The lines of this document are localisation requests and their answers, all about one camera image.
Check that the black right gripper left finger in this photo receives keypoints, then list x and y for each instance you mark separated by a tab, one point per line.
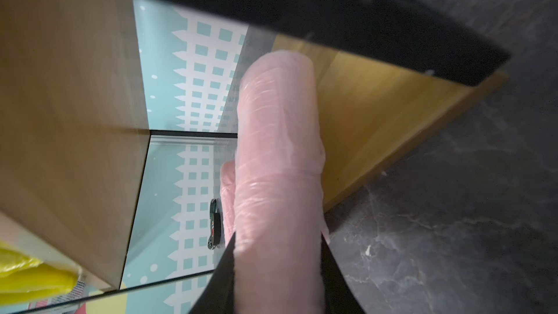
218	296

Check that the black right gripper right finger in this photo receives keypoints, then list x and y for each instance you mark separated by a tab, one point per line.
339	299

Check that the pink trash bag roll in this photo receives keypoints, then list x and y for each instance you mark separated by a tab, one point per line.
278	193
227	193

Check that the yellow trash bag roll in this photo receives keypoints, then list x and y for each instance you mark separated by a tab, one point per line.
27	279

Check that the green handled ratchet wrench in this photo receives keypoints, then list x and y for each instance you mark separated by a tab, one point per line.
215	225

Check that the wooden three-tier shelf black frame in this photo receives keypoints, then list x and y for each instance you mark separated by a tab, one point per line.
196	144

